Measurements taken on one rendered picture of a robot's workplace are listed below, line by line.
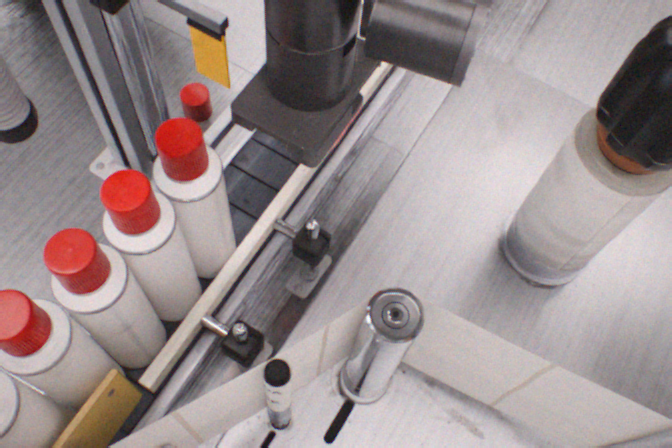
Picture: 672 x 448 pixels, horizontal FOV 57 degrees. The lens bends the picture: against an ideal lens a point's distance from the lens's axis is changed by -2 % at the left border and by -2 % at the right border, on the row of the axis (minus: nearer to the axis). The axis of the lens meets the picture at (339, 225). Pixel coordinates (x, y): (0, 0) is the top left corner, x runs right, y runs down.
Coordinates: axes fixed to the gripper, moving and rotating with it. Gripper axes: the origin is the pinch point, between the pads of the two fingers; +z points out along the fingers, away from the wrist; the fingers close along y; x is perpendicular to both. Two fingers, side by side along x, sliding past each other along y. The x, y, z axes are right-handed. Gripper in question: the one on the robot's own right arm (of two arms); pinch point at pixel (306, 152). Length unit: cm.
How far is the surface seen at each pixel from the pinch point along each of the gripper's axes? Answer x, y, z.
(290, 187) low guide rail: 2.4, 1.5, 10.1
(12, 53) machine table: 43.8, 3.5, 18.3
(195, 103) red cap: 18.8, 7.6, 15.2
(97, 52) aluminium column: 18.4, -2.4, -2.7
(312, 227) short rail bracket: -2.4, -2.5, 6.8
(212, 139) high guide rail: 9.6, -0.3, 5.4
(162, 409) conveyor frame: 1.2, -21.5, 14.0
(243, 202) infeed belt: 6.5, -0.8, 13.6
